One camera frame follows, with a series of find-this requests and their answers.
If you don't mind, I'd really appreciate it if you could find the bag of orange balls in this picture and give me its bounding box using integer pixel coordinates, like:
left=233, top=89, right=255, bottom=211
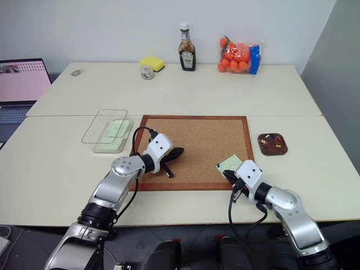
left=217, top=35, right=265, bottom=76

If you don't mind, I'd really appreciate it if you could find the wood-framed cork board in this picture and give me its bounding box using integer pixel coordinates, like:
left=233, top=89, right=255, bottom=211
left=129, top=114, right=255, bottom=192

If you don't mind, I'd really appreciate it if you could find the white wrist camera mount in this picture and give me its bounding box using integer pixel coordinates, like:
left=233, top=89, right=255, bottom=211
left=142, top=133, right=174, bottom=174
left=234, top=159, right=264, bottom=204

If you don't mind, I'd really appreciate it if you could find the green sticky note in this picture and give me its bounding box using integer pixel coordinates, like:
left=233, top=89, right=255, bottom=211
left=215, top=153, right=242, bottom=177
left=107, top=120, right=132, bottom=138
left=97, top=136, right=127, bottom=152

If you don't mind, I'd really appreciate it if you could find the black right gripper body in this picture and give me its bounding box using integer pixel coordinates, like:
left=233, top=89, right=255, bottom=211
left=230, top=177, right=250, bottom=198

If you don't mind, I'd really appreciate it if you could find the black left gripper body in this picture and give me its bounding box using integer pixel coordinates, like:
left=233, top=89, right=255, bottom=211
left=160, top=150, right=176, bottom=170

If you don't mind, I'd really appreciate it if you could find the dark rounded shape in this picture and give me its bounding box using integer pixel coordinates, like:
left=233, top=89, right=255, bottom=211
left=146, top=238, right=182, bottom=270
left=214, top=234, right=254, bottom=270

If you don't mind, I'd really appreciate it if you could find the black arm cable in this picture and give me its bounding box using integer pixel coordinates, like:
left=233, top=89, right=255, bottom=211
left=111, top=126, right=158, bottom=226
left=228, top=179, right=268, bottom=249

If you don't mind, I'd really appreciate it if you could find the open laptop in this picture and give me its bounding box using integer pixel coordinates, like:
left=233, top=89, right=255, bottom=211
left=0, top=58, right=53, bottom=143

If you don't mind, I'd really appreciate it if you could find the brown sauce bottle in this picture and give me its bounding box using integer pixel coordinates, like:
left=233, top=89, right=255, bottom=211
left=178, top=21, right=197, bottom=72

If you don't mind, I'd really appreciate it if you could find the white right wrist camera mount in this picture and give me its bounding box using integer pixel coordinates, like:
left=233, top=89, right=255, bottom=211
left=234, top=159, right=264, bottom=204

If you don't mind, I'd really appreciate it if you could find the brown oval tray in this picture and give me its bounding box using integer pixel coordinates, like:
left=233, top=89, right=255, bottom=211
left=257, top=131, right=290, bottom=156

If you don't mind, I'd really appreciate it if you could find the yellow sponge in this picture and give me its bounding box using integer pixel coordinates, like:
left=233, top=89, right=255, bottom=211
left=139, top=56, right=166, bottom=73

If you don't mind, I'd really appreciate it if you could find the clear plastic box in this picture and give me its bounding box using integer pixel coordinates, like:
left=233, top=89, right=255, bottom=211
left=81, top=109, right=134, bottom=154

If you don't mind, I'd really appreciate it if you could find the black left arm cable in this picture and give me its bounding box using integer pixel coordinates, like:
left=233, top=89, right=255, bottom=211
left=111, top=126, right=158, bottom=226

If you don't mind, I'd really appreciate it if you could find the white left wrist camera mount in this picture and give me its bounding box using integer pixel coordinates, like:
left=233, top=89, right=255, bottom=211
left=142, top=133, right=174, bottom=174

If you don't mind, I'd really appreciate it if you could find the white cable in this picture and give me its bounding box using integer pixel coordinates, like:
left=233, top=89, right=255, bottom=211
left=0, top=224, right=12, bottom=254

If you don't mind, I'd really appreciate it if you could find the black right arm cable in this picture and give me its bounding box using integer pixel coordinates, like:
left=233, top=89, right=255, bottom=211
left=228, top=179, right=268, bottom=249

